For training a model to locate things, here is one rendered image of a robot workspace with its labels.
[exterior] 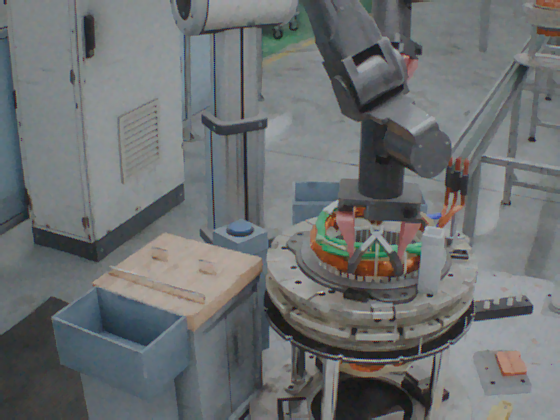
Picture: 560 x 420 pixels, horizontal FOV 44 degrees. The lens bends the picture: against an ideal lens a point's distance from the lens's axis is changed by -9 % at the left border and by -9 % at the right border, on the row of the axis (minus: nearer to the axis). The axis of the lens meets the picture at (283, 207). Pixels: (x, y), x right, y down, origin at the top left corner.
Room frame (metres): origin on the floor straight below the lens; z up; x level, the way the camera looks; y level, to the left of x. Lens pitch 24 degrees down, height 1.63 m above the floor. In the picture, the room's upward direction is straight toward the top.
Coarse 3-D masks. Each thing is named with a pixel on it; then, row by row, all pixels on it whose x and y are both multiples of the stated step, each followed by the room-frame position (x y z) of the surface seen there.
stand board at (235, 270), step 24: (168, 240) 1.10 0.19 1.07; (192, 240) 1.10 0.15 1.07; (120, 264) 1.02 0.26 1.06; (144, 264) 1.02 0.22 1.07; (168, 264) 1.02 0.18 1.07; (192, 264) 1.02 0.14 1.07; (216, 264) 1.02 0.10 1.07; (240, 264) 1.03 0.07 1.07; (120, 288) 0.94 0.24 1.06; (144, 288) 0.95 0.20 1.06; (192, 288) 0.95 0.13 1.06; (216, 288) 0.95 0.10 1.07; (240, 288) 0.98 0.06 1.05; (192, 312) 0.88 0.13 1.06
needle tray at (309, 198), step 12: (300, 192) 1.35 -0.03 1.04; (312, 192) 1.35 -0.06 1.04; (324, 192) 1.35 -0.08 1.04; (336, 192) 1.35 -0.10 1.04; (420, 192) 1.31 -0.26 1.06; (300, 204) 1.25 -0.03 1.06; (312, 204) 1.25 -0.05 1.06; (324, 204) 1.25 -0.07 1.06; (300, 216) 1.25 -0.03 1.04; (312, 216) 1.25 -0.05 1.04
